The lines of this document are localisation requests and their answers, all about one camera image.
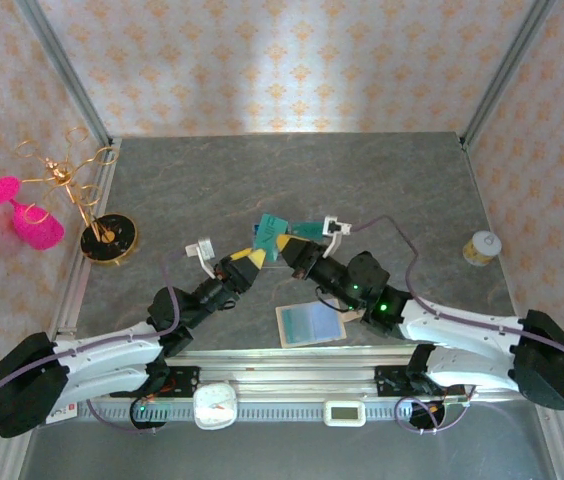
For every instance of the teal credit card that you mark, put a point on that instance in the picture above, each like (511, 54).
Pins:
(269, 235)
(297, 325)
(307, 228)

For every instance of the pale blue credit card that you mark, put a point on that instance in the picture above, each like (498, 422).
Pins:
(326, 321)

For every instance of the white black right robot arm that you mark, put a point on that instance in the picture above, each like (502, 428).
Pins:
(462, 330)

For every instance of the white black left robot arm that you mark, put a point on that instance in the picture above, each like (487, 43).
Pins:
(107, 350)

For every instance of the clear acrylic card holder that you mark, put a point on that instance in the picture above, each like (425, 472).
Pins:
(274, 265)

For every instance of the white red label card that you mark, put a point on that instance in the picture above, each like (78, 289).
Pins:
(67, 412)

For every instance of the white analog clock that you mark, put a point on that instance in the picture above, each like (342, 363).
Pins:
(215, 406)

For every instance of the white digital timer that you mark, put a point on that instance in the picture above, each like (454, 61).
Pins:
(345, 413)

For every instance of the yellow white can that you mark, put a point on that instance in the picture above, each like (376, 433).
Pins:
(482, 248)

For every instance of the pink wine glass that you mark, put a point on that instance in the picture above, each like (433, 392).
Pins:
(37, 227)

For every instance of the aluminium side rail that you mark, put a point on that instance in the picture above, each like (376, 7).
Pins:
(78, 285)

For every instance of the aluminium frame post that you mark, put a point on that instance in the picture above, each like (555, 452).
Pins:
(66, 70)
(506, 70)

